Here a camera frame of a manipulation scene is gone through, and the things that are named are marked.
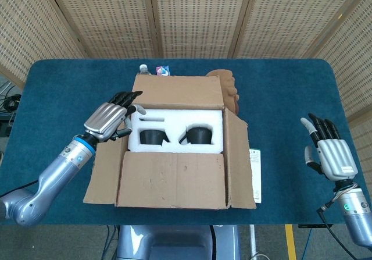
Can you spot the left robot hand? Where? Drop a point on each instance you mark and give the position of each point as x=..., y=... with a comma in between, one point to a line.
x=104, y=120

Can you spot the woven bamboo folding screen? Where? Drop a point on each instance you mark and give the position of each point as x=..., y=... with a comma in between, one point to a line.
x=197, y=18

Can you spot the brown plush toy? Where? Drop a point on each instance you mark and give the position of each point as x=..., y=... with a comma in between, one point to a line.
x=232, y=97

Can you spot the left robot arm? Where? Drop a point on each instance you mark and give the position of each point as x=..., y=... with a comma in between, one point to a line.
x=52, y=172

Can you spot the blue cookie box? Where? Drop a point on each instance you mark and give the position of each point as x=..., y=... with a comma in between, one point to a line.
x=162, y=70

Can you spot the clear plastic water bottle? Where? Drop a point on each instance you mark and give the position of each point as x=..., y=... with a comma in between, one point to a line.
x=143, y=68

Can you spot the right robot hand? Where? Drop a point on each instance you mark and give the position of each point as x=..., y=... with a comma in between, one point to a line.
x=337, y=158

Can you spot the black tea pitcher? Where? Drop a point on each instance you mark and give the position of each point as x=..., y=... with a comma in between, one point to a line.
x=151, y=137

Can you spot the cardboard box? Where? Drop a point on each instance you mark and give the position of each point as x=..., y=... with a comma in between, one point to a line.
x=171, y=181

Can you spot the thin black tea tool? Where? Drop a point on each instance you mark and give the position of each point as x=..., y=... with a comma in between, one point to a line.
x=151, y=120

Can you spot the black teapot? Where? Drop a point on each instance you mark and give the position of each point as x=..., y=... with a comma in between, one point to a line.
x=199, y=135

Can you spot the blue table mat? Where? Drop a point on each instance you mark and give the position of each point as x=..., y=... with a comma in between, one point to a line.
x=58, y=91

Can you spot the white foam insert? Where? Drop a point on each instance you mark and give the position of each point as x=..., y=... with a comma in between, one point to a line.
x=174, y=149

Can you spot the white table leg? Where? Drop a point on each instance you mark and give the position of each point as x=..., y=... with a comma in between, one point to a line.
x=252, y=239

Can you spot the black bracket under table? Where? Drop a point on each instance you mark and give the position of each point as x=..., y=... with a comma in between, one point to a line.
x=315, y=226

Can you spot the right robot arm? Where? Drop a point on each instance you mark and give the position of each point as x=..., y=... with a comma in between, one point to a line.
x=354, y=213

